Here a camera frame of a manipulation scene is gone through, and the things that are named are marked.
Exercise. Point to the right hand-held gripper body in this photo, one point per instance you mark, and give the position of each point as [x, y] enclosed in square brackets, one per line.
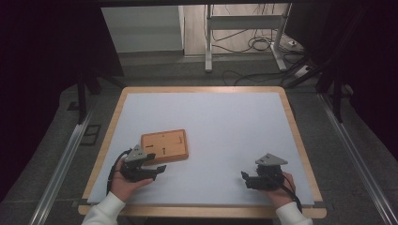
[269, 176]

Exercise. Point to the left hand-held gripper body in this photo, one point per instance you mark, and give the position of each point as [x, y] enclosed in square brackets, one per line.
[135, 168]

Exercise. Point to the wooden picture frame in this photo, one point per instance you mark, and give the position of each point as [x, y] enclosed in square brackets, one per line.
[169, 144]

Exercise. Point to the person's left hand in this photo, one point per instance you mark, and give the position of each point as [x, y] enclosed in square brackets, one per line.
[123, 186]

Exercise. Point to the person's right hand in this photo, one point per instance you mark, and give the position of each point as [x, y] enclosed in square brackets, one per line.
[278, 197]

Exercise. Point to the black floor plate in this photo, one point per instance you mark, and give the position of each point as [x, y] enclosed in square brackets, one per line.
[90, 135]

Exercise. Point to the white table mat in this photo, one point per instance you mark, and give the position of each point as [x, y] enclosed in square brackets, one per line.
[219, 125]

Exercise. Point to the black metal stand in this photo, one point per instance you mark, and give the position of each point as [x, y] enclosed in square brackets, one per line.
[82, 100]
[337, 100]

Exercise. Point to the large white power strip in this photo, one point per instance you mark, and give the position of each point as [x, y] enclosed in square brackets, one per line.
[302, 71]

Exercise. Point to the white cabinet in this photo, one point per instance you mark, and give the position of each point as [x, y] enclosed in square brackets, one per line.
[144, 28]

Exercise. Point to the black curtain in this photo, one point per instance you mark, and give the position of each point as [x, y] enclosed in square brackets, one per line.
[37, 78]
[369, 62]

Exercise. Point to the small white power strip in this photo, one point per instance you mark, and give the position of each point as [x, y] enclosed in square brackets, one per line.
[293, 43]

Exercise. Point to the aluminium floor rail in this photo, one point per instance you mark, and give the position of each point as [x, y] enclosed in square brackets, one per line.
[359, 162]
[59, 175]

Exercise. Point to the white metal desk frame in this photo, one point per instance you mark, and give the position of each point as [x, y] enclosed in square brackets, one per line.
[244, 22]

